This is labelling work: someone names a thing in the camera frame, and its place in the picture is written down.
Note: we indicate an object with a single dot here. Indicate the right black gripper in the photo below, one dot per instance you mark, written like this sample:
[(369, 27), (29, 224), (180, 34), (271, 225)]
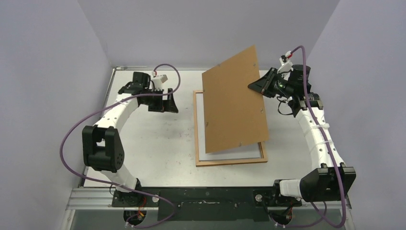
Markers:
[(271, 86)]

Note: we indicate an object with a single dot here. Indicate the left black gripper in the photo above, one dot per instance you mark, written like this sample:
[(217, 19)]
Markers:
[(164, 106)]

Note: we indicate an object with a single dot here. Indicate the brown cardboard backing board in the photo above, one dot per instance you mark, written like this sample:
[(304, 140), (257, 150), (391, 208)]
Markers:
[(234, 115)]

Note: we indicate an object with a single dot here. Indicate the printed plant photo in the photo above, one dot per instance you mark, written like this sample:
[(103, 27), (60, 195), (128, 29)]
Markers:
[(245, 152)]

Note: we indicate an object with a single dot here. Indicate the wooden picture frame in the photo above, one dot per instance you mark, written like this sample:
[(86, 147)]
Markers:
[(224, 162)]

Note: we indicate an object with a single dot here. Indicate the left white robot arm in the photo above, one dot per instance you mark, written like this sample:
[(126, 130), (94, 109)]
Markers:
[(102, 146)]

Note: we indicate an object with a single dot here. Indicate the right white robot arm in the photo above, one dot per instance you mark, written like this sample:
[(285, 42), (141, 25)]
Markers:
[(330, 178)]

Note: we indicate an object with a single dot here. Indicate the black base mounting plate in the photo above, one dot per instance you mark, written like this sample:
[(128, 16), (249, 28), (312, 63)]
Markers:
[(207, 203)]

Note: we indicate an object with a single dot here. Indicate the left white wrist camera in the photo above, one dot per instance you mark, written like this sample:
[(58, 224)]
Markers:
[(158, 81)]

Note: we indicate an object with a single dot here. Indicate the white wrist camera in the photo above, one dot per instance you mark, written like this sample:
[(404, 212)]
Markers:
[(286, 64), (158, 81)]

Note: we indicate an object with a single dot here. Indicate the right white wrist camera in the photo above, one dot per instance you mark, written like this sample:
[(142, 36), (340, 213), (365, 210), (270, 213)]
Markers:
[(286, 64)]

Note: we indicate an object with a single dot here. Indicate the aluminium rail front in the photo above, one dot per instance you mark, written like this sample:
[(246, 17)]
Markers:
[(99, 198)]

